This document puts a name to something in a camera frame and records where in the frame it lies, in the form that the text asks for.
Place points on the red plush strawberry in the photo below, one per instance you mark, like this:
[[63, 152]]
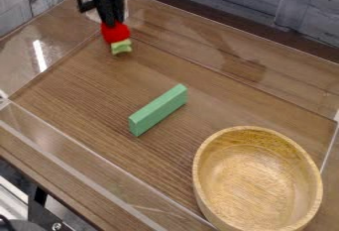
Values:
[[116, 36]]

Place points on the green rectangular block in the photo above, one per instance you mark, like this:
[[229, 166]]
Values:
[[158, 110]]

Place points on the wooden bowl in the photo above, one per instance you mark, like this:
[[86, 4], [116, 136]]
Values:
[[257, 182]]

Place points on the clear acrylic corner bracket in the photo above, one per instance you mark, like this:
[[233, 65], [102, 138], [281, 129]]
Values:
[[94, 16]]

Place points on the black table leg mount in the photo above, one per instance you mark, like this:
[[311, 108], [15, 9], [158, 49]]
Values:
[[24, 216]]

